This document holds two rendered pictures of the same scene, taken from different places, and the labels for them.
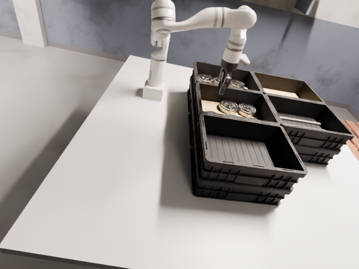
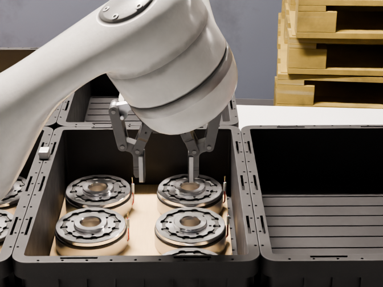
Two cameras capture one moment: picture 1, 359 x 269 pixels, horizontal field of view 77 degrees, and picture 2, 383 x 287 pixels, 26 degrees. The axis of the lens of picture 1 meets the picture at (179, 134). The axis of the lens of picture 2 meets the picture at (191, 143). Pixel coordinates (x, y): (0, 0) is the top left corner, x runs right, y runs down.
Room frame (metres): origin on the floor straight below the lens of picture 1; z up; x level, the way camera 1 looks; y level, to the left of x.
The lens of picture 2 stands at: (0.82, 0.77, 1.48)
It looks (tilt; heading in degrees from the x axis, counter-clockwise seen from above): 25 degrees down; 278
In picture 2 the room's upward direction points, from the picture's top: straight up
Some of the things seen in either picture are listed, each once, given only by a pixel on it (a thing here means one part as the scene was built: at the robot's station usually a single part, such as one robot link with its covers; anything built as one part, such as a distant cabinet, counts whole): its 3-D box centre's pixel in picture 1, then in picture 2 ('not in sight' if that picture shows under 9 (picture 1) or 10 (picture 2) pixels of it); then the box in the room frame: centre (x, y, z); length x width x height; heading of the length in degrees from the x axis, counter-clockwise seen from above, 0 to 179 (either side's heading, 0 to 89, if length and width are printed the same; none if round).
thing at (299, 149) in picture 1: (290, 136); not in sight; (1.10, -0.64, 0.76); 0.40 x 0.30 x 0.12; 99
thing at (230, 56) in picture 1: (236, 53); not in sight; (0.99, -0.16, 1.18); 0.11 x 0.09 x 0.06; 98
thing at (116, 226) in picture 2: (228, 104); (90, 226); (1.12, -0.23, 0.86); 0.10 x 0.10 x 0.01
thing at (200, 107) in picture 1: (234, 103); (142, 190); (1.04, -0.24, 0.92); 0.40 x 0.30 x 0.02; 99
